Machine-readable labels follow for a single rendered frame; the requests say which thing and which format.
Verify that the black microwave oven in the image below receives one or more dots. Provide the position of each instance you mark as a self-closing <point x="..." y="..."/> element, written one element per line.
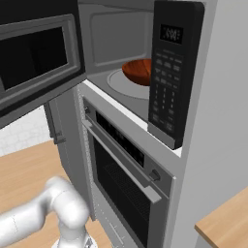
<point x="168" y="68"/>

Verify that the grey cupboard door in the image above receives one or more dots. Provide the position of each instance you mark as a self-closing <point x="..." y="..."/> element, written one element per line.
<point x="66" y="135"/>

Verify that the stainless steel wall oven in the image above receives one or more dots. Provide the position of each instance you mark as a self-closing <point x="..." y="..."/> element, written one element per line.
<point x="129" y="168"/>

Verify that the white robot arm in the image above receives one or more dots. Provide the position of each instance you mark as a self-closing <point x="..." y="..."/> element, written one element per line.
<point x="61" y="206"/>

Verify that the black microwave door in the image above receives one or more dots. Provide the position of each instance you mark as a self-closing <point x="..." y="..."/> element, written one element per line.
<point x="35" y="58"/>

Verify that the oven door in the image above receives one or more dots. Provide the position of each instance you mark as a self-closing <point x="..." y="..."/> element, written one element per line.
<point x="122" y="190"/>

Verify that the white microwave turntable plate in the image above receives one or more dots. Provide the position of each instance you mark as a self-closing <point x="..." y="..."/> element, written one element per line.
<point x="129" y="85"/>

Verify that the round oven knob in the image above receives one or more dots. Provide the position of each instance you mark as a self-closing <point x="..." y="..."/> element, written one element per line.
<point x="155" y="175"/>
<point x="87" y="109"/>

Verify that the grey tall cabinet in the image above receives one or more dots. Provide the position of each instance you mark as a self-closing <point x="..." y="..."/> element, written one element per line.
<point x="213" y="122"/>

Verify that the brown wooden bowl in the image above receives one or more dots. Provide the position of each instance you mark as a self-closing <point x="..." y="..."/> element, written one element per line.
<point x="138" y="71"/>

